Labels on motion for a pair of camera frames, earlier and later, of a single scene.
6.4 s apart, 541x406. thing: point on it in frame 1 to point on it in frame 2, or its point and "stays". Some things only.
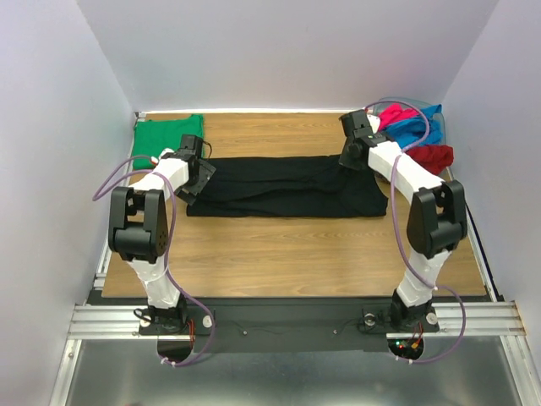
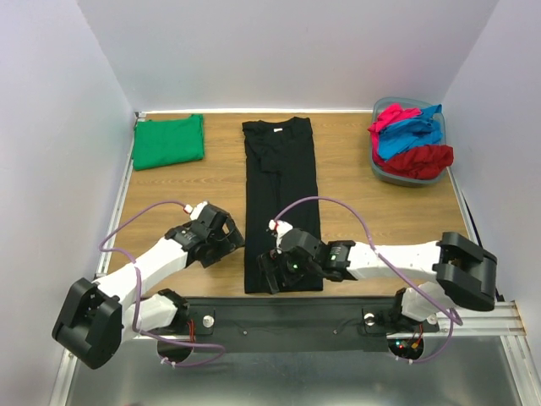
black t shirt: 286,187 to 280,170
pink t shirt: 393,113 stays
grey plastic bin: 420,105 stays
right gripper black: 349,156 to 273,266
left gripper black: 199,181 to 226,233
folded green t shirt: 150,136 stays
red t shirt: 433,158 stays
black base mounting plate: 289,324 stays
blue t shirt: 412,130 stays
